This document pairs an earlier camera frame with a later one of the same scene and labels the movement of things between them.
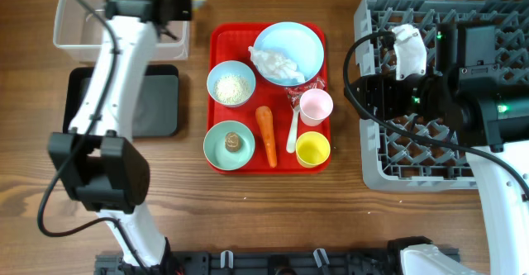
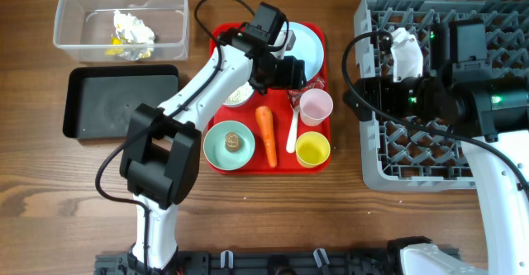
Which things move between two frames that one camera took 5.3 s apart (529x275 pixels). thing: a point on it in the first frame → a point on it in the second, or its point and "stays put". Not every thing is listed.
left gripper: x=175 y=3 → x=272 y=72
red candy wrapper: x=295 y=92 stays put
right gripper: x=385 y=83 stays put
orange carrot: x=265 y=119 stays put
